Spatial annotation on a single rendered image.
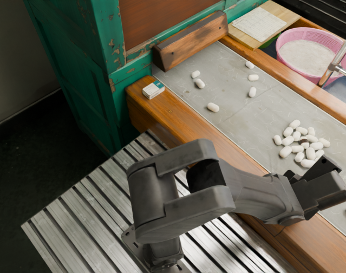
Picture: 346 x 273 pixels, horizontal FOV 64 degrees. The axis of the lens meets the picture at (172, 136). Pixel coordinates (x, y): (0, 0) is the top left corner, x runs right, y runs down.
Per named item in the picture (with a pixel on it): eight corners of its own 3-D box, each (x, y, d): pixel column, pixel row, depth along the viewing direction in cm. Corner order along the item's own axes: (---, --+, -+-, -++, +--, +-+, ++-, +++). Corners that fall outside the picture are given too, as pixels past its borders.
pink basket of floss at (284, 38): (347, 100, 97) (364, 80, 89) (271, 93, 98) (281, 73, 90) (330, 50, 112) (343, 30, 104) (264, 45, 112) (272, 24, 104)
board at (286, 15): (252, 51, 96) (253, 48, 95) (220, 31, 102) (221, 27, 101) (304, 15, 109) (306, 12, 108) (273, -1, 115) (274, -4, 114)
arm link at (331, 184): (333, 164, 54) (317, 148, 46) (359, 206, 50) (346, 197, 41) (280, 188, 60) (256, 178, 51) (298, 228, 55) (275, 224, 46)
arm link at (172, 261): (169, 218, 59) (142, 223, 58) (178, 261, 54) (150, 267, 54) (168, 226, 64) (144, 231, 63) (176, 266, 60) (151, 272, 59)
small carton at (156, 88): (149, 99, 83) (149, 95, 81) (142, 93, 84) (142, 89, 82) (164, 90, 85) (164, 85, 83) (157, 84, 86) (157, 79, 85)
